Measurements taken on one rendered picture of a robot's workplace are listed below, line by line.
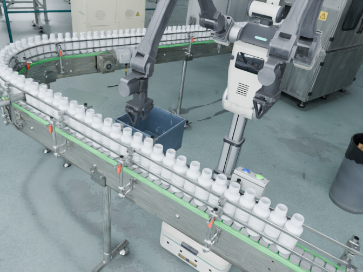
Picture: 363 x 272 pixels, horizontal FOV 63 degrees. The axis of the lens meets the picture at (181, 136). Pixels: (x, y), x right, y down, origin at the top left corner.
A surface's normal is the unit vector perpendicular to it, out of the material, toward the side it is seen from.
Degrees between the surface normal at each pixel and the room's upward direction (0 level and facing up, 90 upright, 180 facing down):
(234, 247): 90
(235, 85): 90
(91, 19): 90
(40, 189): 0
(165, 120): 90
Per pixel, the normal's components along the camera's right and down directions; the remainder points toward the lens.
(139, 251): 0.12, -0.83
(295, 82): -0.77, 0.26
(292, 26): -0.36, -0.20
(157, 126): -0.55, 0.40
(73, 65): 0.61, 0.50
